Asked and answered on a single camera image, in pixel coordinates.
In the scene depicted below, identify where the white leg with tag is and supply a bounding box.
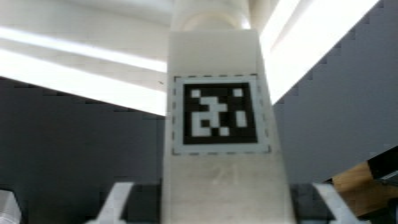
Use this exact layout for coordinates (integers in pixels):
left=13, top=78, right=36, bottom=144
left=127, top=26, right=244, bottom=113
left=162, top=0, right=296, bottom=224

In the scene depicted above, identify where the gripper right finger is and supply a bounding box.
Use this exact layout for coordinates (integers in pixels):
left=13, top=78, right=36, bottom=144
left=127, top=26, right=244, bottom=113
left=290, top=182, right=372, bottom=224

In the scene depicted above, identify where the white U-shaped fence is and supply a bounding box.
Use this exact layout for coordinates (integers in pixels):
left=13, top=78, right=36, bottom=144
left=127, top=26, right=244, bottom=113
left=0, top=190, right=22, bottom=224

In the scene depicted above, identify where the white square tabletop part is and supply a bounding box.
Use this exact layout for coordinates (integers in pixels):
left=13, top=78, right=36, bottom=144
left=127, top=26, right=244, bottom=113
left=0, top=0, right=381, bottom=115

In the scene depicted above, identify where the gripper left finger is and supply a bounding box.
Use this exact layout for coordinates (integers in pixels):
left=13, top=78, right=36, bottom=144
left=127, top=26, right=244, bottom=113
left=86, top=181, right=166, bottom=224

